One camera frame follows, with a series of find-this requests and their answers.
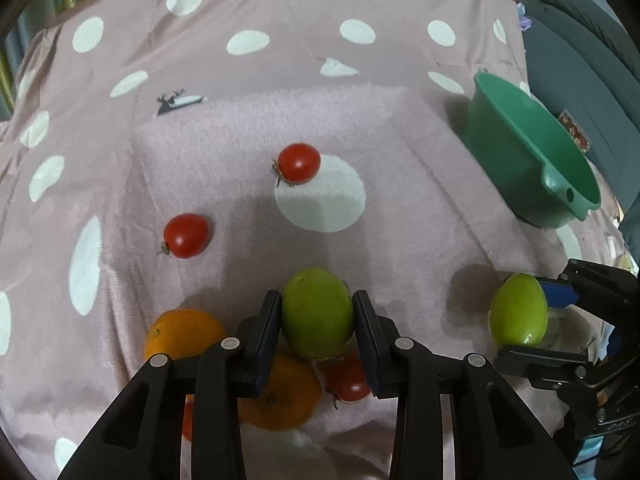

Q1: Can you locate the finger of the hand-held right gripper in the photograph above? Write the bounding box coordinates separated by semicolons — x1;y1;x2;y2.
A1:
504;258;640;328
495;345;608;396

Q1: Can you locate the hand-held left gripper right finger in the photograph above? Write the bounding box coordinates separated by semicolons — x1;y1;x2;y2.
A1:
351;290;576;480

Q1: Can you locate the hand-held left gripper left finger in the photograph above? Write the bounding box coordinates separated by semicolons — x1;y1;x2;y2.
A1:
57;290;283;480

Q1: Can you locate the green jujube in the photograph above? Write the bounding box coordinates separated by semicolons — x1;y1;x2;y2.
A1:
489;273;549;348
281;268;355;360

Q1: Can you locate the orange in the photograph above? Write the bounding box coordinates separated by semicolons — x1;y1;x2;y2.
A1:
237;352;323;431
145;309;228;361

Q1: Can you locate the green plastic basin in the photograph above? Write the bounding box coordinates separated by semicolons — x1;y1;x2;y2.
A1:
460;71;602;230

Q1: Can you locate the colourful printed sheet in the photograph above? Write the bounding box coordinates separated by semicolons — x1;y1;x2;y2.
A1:
607;195;640;276

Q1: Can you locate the pink polka dot blanket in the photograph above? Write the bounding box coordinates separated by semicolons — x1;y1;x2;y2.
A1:
0;0;631;480

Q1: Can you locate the grey sofa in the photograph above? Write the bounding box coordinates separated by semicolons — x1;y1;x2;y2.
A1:
520;0;640;211

